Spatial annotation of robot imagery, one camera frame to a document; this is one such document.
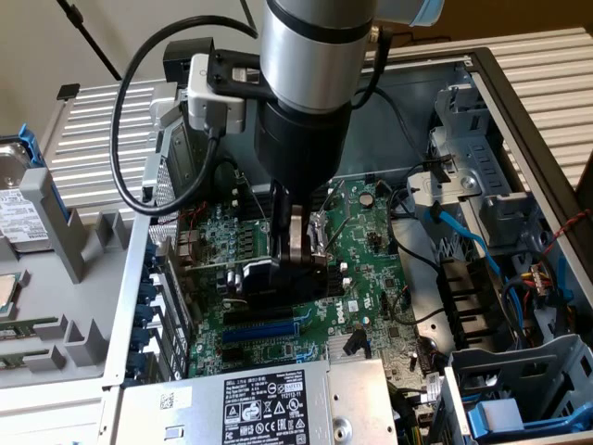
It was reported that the thin metal locking lever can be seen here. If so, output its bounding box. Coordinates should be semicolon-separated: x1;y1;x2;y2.
328;181;349;255
234;170;271;223

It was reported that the long blue expansion slot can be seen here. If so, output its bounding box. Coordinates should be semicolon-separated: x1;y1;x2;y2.
221;321;298;345

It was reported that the dark blue wire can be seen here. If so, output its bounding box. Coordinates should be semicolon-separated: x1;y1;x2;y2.
502;273;529;347

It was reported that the black wire plug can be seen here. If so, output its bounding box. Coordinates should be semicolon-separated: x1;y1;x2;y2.
345;324;372;358

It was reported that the thick black wire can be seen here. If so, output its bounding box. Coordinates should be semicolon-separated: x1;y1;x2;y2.
388;187;441;274

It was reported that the metal socket cover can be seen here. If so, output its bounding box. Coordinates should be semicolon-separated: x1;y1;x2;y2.
310;179;349;256

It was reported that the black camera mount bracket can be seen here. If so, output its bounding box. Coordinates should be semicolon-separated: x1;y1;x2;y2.
206;48;274;101

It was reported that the long black expansion slot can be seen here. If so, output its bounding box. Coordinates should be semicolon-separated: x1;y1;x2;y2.
222;306;295;326

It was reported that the silver CPU chip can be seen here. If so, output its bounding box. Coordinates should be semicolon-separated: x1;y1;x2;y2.
0;272;30;322

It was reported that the black box device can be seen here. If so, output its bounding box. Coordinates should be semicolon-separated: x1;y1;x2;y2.
162;39;214;87

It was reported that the green RAM stick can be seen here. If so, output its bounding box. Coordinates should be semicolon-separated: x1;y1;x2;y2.
0;317;60;342
0;353;51;372

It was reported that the pale plastic block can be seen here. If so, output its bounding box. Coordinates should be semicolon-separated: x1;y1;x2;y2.
479;399;524;430

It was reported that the silver power supply with label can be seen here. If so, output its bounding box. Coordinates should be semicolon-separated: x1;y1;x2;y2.
118;356;400;445

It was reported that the blue plastic disk caddy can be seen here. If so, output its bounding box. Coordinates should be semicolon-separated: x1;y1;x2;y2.
16;121;70;223
465;399;593;439

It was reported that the black camera cable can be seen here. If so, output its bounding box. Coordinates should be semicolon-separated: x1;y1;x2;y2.
109;16;260;217

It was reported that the black looped wire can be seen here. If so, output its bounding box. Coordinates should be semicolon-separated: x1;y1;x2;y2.
213;157;245;201

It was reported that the green Dell motherboard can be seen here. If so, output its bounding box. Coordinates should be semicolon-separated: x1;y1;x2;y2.
178;178;435;407

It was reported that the silver hard disk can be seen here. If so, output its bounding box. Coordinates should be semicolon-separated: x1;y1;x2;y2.
0;141;52;254

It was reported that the green low-profile graphics card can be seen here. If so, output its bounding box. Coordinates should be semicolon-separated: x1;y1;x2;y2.
164;238;335;310

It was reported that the black wire with plug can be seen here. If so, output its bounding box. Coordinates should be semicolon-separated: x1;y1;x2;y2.
351;85;430;163

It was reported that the multicolour power wire plug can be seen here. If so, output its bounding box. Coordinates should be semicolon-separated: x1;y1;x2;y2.
521;261;557;298

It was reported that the red-black twisted wire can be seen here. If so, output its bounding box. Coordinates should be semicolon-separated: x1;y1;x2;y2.
155;203;209;231
539;208;593;259

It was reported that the silver finned chipset heatsink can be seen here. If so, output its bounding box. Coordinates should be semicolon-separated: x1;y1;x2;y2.
326;334;372;367

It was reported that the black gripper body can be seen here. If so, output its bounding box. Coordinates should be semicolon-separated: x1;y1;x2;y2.
253;99;351;205

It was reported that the blue plastic latch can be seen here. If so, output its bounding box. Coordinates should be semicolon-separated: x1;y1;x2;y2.
554;257;572;302

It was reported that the metal CPU socket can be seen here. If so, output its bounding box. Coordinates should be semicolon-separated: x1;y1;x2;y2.
308;212;337;273

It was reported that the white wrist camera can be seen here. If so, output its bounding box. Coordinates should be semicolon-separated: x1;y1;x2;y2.
187;53;247;136

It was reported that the gray metal PC case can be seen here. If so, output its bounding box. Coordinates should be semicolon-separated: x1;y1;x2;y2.
99;45;593;445

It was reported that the light blue flat wire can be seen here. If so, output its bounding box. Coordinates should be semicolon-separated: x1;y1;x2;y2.
423;201;504;285

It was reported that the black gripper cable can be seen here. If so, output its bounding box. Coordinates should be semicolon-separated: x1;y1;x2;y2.
351;25;395;110

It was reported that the thin black wire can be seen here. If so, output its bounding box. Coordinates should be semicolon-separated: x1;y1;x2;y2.
391;285;448;325

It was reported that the gray metal disk bay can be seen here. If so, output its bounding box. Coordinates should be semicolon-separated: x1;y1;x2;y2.
425;83;546;249
439;333;593;445

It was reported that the gray plastic parts rack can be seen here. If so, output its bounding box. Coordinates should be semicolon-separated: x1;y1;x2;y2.
0;164;140;390

